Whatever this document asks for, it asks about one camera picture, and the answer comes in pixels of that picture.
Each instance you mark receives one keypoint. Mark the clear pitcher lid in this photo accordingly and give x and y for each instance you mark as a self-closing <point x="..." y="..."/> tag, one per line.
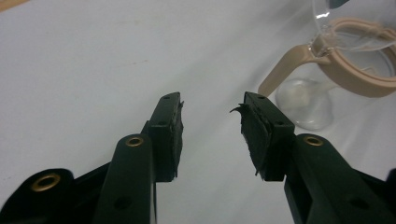
<point x="323" y="15"/>

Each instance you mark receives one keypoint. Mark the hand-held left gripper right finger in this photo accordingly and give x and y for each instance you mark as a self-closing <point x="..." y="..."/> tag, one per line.
<point x="274" y="146"/>

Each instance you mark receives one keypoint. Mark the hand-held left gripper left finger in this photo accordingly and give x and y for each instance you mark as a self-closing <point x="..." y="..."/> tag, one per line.
<point x="163" y="140"/>

